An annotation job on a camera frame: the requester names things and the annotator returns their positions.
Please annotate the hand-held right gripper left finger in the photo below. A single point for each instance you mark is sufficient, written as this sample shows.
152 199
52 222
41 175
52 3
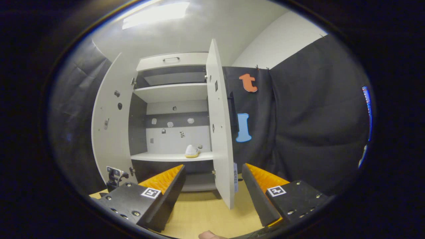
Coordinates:
171 199

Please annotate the grey cabinet door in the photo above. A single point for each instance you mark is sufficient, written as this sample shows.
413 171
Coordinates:
220 149
111 142

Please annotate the grey shoe cabinet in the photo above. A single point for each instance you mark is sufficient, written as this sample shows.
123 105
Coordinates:
172 93

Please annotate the white canvas shoe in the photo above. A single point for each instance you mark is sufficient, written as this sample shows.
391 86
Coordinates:
192 152

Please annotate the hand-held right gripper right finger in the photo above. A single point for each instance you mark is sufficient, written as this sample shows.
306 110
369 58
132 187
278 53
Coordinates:
257 196

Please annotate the pale blue book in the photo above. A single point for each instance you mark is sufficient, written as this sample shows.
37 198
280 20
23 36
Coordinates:
235 177

